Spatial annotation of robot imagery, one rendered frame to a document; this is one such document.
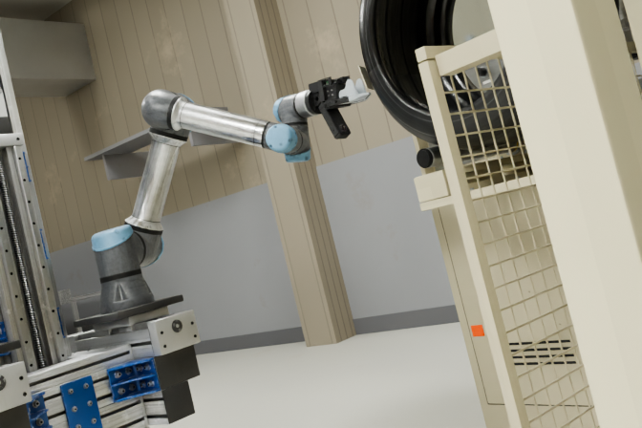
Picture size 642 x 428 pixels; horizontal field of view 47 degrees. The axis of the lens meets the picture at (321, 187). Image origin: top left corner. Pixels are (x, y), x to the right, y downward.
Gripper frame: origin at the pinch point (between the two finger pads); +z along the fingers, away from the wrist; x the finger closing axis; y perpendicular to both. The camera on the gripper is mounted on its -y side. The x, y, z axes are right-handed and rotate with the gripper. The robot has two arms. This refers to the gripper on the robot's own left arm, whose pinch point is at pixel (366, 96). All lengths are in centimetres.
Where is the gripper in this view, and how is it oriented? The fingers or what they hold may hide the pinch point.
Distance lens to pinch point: 193.7
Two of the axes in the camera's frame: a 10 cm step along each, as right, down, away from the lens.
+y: -1.6, -9.9, -0.3
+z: 6.5, -0.8, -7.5
